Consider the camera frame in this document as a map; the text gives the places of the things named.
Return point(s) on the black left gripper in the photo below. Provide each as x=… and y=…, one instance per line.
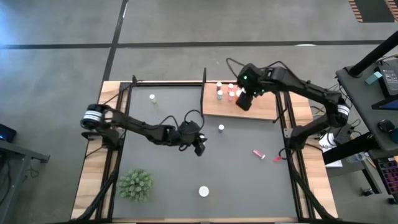
x=190, y=132

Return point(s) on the white paper sheet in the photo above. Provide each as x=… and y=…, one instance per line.
x=326, y=146

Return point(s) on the dark grey side desk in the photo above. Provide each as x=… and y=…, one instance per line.
x=363, y=102

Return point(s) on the slim clear pill bottle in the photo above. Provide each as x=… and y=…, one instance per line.
x=152, y=97

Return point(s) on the orange striped floor mat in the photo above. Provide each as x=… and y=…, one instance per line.
x=373, y=11

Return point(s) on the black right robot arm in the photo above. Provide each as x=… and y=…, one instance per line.
x=311, y=90

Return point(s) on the small blue bottle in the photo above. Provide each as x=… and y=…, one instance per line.
x=219, y=84

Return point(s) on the slim dark red pill bottle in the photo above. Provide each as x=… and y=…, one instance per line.
x=202, y=137

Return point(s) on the tall orange pill bottle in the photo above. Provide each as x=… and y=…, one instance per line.
x=204, y=191

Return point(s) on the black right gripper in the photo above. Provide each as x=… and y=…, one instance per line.
x=253, y=81

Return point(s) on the wooden shelf board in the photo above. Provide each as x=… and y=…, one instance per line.
x=261, y=109

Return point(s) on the black computer mouse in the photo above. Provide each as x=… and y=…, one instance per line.
x=386, y=125

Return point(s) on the black labelled box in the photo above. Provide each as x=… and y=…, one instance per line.
x=390, y=79

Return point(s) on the backlit keyboard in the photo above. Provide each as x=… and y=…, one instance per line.
x=390, y=175

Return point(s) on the black slanted pole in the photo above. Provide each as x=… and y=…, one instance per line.
x=373, y=56

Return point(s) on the slim pink pill bottle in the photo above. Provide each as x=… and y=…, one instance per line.
x=231, y=94
x=258, y=154
x=230, y=86

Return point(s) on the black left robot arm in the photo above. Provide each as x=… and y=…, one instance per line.
x=140, y=126

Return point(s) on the black shelf end frame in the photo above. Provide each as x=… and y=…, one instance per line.
x=203, y=93
x=276, y=107

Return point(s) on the grey desk with black legs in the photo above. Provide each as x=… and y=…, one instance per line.
x=18, y=152

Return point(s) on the black device with blue light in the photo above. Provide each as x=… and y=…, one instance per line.
x=7, y=133

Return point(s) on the slim blue pill bottle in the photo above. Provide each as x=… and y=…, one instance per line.
x=220, y=93

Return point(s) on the green artificial potted plant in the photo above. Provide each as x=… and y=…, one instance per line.
x=136, y=185

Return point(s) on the small teal box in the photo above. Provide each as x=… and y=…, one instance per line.
x=373, y=77

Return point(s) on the slim pale green pill bottle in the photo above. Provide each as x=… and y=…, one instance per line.
x=221, y=127

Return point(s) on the black tablet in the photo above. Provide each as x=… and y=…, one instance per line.
x=388, y=105

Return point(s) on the black metal rig frame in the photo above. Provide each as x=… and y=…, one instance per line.
x=171, y=83

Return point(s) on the clear plastic water bottle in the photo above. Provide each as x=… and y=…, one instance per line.
x=354, y=158

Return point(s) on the black desk crossbeam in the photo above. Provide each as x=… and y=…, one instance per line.
x=348, y=151

